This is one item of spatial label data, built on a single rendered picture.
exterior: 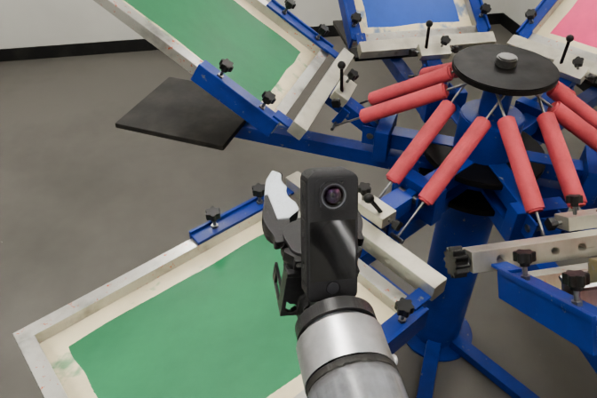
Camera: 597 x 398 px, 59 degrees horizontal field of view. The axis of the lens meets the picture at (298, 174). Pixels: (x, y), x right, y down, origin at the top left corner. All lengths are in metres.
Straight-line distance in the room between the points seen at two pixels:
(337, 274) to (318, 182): 0.08
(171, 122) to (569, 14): 1.68
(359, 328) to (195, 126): 1.68
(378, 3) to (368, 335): 2.08
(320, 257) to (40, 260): 2.70
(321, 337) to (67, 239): 2.77
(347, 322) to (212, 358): 0.89
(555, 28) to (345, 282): 2.13
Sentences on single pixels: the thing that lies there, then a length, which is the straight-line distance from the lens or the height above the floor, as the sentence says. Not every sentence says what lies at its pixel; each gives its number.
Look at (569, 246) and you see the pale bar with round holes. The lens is 1.39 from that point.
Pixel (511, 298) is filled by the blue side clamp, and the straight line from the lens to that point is 1.24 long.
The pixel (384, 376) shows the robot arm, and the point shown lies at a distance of 0.42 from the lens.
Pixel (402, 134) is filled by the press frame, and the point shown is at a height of 1.02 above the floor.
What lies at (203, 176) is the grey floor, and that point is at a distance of 3.36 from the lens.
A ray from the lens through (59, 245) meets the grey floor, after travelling 3.13.
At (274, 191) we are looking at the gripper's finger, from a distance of 0.56.
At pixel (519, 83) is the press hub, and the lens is 1.65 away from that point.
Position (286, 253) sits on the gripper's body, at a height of 1.69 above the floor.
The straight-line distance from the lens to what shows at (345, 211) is 0.45.
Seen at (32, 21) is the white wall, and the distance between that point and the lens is 5.12.
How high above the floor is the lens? 2.04
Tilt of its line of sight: 38 degrees down
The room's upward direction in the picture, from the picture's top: straight up
